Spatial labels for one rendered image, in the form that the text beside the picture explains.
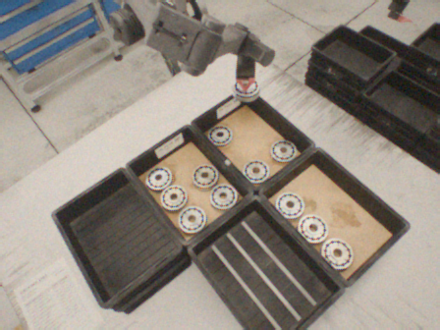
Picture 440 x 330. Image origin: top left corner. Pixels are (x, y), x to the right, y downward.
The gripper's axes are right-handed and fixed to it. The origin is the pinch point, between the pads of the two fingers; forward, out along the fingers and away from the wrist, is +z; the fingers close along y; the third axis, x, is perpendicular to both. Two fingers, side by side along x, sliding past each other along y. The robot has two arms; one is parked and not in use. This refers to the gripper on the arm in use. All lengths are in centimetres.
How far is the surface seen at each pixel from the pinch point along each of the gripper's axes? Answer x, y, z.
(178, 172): 25.0, -25.3, 23.2
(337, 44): -58, 92, 52
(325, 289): -28, -66, 23
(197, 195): 16.0, -35.2, 23.3
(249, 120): -2.6, 1.2, 21.8
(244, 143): -0.5, -11.0, 22.2
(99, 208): 53, -42, 24
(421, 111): -105, 47, 63
